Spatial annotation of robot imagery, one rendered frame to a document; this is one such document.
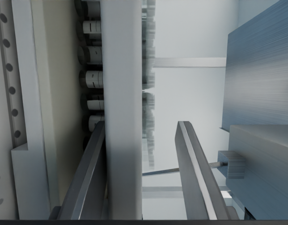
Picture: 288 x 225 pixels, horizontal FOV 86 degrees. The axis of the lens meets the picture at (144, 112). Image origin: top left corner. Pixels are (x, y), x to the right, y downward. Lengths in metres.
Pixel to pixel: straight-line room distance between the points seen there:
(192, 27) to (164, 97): 1.57
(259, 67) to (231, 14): 3.64
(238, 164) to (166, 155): 3.28
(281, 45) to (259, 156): 0.35
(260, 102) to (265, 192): 0.35
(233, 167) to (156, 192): 1.08
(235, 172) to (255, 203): 0.04
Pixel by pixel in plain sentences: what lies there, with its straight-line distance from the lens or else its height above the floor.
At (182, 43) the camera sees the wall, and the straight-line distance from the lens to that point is 3.60.
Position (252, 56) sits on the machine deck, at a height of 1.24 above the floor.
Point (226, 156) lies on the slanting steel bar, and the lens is 0.25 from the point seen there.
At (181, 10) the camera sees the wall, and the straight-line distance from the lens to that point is 3.88.
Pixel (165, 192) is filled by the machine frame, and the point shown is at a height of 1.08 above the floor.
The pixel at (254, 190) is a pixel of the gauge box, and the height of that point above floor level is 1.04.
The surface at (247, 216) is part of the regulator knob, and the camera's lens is 0.28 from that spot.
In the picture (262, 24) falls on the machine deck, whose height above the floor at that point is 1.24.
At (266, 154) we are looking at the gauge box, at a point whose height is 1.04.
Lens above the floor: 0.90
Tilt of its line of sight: 1 degrees up
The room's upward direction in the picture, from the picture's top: 90 degrees clockwise
